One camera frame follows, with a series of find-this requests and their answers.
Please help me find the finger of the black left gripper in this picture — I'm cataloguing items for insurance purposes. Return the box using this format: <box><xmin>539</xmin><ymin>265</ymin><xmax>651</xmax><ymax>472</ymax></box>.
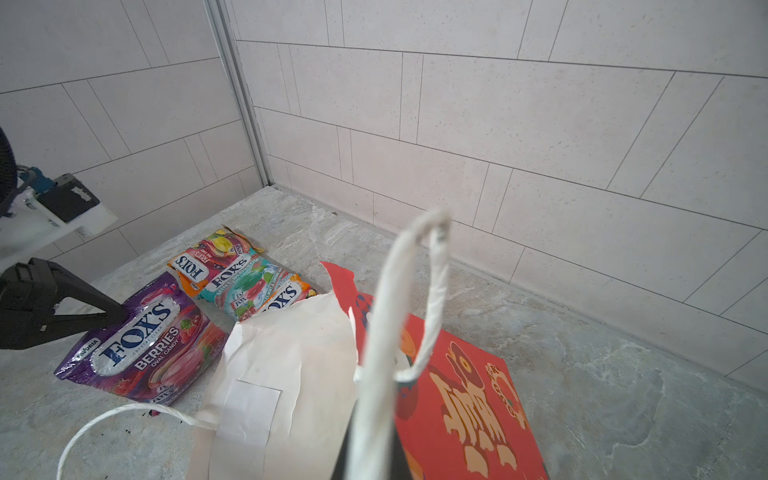
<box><xmin>1</xmin><ymin>258</ymin><xmax>128</xmax><ymax>350</ymax></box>

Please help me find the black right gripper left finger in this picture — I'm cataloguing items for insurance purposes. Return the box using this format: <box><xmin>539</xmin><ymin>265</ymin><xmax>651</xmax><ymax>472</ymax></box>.
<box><xmin>330</xmin><ymin>431</ymin><xmax>350</xmax><ymax>480</ymax></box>

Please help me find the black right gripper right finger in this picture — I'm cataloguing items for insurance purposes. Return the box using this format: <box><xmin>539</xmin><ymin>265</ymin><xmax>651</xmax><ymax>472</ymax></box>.
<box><xmin>389</xmin><ymin>422</ymin><xmax>413</xmax><ymax>480</ymax></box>

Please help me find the red paper gift bag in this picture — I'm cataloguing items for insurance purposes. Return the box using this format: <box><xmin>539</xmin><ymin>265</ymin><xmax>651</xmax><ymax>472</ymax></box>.
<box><xmin>55</xmin><ymin>207</ymin><xmax>551</xmax><ymax>480</ymax></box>

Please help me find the purple snack packet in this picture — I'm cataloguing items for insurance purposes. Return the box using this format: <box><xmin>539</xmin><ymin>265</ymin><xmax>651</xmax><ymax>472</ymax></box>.
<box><xmin>54</xmin><ymin>272</ymin><xmax>228</xmax><ymax>405</ymax></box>

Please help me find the red orange Fox's candy bag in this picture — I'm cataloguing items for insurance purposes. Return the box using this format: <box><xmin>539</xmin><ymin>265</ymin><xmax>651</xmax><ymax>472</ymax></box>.
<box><xmin>167</xmin><ymin>226</ymin><xmax>264</xmax><ymax>303</ymax></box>

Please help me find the orange snack packet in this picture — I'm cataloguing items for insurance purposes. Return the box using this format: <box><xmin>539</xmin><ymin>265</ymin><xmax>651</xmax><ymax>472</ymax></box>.
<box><xmin>256</xmin><ymin>274</ymin><xmax>318</xmax><ymax>314</ymax></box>

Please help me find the teal snack packet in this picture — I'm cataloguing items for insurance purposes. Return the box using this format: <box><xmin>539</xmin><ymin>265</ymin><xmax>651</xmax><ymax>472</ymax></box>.
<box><xmin>198</xmin><ymin>254</ymin><xmax>293</xmax><ymax>321</ymax></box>

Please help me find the aluminium corner post left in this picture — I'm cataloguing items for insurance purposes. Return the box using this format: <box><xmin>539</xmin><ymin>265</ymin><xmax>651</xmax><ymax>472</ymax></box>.
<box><xmin>203</xmin><ymin>0</ymin><xmax>273</xmax><ymax>186</ymax></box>

